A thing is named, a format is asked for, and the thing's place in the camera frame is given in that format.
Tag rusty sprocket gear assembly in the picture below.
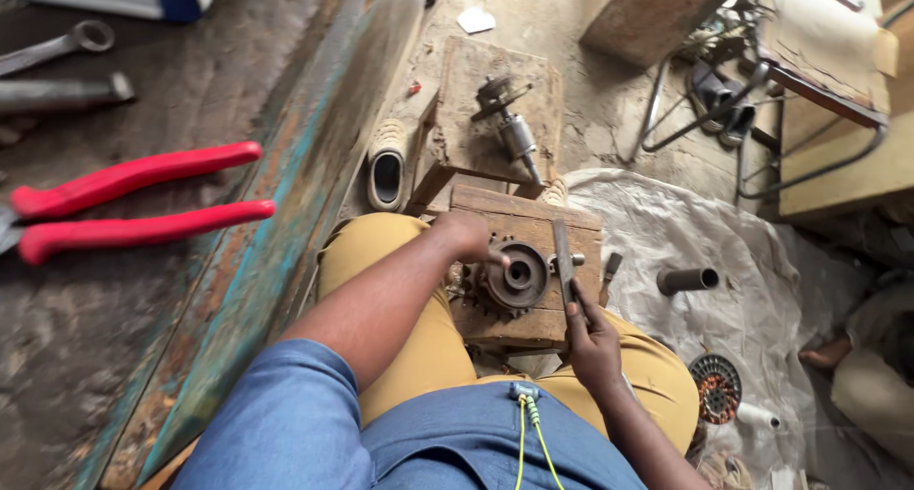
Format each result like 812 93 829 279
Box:
448 234 552 322

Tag red-handled pliers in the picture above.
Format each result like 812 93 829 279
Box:
0 140 277 267

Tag copper wound stator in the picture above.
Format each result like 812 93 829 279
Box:
687 352 744 426

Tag yellow-green cable with blue plug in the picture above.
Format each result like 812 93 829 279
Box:
507 380 566 490

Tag white woven sack sheet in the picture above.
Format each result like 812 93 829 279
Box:
563 167 868 490

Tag person's left hand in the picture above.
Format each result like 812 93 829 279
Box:
428 210 512 271

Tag wooden table with metal frame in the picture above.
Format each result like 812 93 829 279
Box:
639 0 914 221

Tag brown cardboard sheet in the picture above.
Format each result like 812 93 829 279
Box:
755 0 902 117

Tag thick wooden beam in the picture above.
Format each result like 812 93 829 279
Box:
579 0 759 69

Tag heap of motor parts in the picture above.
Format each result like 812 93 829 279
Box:
677 0 766 66

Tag worn wooden stool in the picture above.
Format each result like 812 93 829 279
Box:
408 36 565 215

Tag blue denim shirt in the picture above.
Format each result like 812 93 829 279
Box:
170 338 649 490

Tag person's right hand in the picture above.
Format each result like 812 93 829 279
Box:
564 279 624 400

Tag grey metal pipe piece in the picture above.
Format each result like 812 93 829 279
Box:
656 266 721 297

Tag white plastic tube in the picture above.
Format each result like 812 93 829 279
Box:
735 401 784 433

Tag white paper scrap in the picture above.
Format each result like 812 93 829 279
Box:
456 5 497 35

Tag small metal chisel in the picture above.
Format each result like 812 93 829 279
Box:
597 252 624 310

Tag wooden work block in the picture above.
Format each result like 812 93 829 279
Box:
444 184 605 350

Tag mustard yellow trousers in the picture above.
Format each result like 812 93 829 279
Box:
316 212 701 457

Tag motor armature with shaft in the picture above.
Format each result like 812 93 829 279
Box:
470 74 545 187

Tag grey metal bar tool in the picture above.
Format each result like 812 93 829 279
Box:
0 71 136 115

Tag pair of black shoes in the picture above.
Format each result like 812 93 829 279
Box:
687 61 758 149

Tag metal file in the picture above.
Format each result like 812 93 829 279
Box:
550 219 584 318

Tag steel ring spanner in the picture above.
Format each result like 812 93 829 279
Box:
0 19 116 77

